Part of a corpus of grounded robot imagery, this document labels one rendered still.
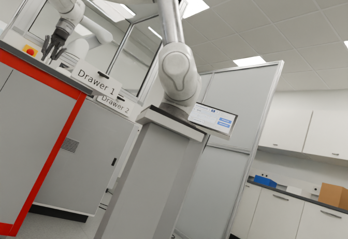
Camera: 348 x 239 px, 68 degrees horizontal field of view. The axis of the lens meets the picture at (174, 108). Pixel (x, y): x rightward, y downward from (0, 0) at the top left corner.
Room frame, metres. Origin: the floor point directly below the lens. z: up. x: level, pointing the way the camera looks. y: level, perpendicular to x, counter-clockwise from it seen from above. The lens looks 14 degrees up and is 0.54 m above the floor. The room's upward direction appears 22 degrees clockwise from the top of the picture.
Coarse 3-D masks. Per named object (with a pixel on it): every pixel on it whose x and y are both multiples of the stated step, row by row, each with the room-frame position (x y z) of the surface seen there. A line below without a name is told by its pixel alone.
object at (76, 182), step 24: (96, 120) 1.85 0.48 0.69; (120, 120) 1.95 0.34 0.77; (72, 144) 1.80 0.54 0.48; (96, 144) 1.90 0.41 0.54; (120, 144) 2.00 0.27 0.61; (72, 168) 1.84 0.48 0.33; (96, 168) 1.95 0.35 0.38; (48, 192) 1.80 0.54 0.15; (72, 192) 1.89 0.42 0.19; (96, 192) 1.99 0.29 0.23; (72, 216) 1.98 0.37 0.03
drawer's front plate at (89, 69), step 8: (80, 64) 1.35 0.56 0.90; (88, 64) 1.38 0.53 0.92; (72, 72) 1.34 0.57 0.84; (80, 72) 1.36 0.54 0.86; (88, 72) 1.39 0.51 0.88; (96, 72) 1.41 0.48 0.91; (80, 80) 1.38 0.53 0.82; (96, 80) 1.43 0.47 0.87; (104, 80) 1.45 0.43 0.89; (112, 80) 1.48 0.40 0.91; (96, 88) 1.44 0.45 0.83; (104, 88) 1.46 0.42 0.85; (120, 88) 1.52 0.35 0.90; (112, 96) 1.51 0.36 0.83
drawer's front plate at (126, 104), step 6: (102, 96) 1.80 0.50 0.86; (120, 96) 1.88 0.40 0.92; (102, 102) 1.82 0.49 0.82; (108, 102) 1.84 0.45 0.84; (114, 102) 1.87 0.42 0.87; (120, 102) 1.89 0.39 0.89; (126, 102) 1.92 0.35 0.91; (114, 108) 1.88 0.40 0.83; (120, 108) 1.91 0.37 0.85; (126, 108) 1.94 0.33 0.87; (132, 108) 1.96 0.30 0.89; (126, 114) 1.95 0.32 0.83
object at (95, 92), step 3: (66, 69) 1.53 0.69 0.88; (69, 69) 1.48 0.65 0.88; (72, 69) 1.42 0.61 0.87; (72, 78) 1.47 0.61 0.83; (78, 81) 1.49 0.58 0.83; (84, 84) 1.50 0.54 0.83; (90, 87) 1.52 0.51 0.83; (93, 90) 1.57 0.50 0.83; (93, 93) 1.68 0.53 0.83; (96, 93) 1.63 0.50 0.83; (99, 93) 1.59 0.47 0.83
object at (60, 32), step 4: (56, 28) 1.35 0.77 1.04; (56, 32) 1.34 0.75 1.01; (60, 32) 1.34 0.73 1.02; (64, 32) 1.35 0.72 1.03; (52, 36) 1.34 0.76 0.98; (56, 36) 1.35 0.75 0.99; (60, 36) 1.35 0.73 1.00; (64, 36) 1.36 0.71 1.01; (52, 40) 1.35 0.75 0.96; (60, 40) 1.38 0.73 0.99; (64, 40) 1.39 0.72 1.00; (56, 44) 1.37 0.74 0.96; (64, 44) 1.40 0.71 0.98
